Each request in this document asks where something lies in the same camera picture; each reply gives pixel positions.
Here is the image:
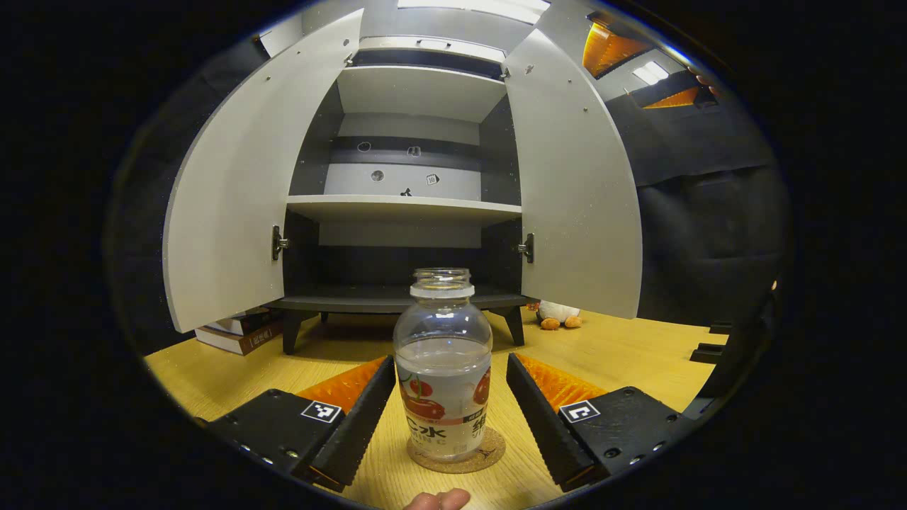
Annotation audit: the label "grey open-shelf cabinet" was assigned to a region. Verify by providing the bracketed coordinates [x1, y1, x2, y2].
[266, 35, 537, 356]

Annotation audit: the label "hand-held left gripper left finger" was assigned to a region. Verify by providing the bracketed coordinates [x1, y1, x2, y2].
[205, 356, 396, 494]

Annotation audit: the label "round cork coaster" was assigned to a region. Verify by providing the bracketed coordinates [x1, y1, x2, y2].
[407, 425, 507, 475]

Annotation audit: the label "clear bottle red label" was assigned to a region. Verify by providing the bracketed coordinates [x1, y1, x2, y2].
[393, 267, 494, 463]

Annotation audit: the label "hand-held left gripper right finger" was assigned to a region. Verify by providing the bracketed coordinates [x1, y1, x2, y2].
[505, 353, 699, 493]

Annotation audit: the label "rectangular ceiling light panel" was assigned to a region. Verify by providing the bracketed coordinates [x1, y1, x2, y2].
[632, 61, 670, 86]
[397, 0, 551, 23]

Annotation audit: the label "white plush toy orange feet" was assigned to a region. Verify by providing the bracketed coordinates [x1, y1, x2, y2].
[534, 300, 586, 332]

